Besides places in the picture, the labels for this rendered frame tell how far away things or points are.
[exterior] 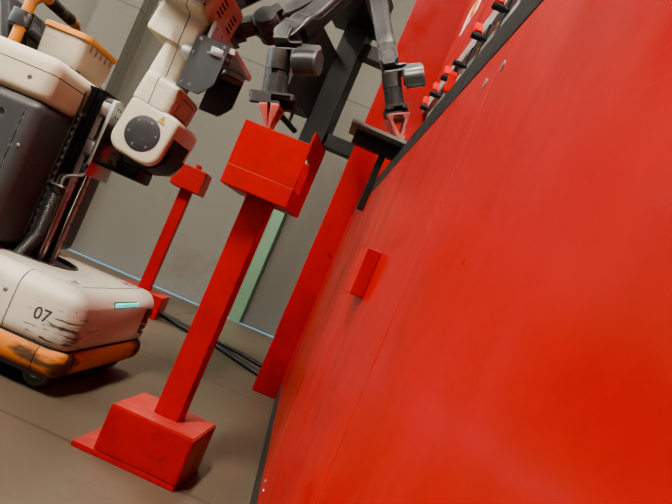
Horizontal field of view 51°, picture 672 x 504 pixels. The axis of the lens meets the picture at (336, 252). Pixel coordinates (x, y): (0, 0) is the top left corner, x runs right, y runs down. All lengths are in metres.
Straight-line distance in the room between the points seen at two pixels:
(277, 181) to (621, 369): 1.38
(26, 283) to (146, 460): 0.58
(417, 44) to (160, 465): 2.10
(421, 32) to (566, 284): 2.88
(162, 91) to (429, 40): 1.39
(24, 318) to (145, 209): 3.47
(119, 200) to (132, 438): 3.89
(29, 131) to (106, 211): 3.43
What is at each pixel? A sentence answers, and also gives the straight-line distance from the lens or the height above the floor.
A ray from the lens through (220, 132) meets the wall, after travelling 5.30.
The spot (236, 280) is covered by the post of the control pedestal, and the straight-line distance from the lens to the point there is 1.63.
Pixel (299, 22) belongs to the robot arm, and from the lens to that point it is 1.72.
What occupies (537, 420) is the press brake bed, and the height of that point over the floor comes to 0.55.
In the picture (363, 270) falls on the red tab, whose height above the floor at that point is 0.59.
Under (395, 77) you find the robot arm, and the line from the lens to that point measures 2.14.
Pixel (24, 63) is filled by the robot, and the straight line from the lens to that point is 2.08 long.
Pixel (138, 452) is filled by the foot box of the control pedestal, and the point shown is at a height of 0.05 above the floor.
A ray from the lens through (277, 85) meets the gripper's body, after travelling 1.63.
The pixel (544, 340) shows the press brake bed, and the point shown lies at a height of 0.57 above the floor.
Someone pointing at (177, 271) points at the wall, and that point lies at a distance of 5.24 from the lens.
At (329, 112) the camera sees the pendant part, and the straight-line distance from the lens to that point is 3.55.
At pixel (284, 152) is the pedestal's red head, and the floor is 0.77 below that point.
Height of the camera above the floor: 0.56
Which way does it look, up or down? 2 degrees up
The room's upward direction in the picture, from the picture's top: 23 degrees clockwise
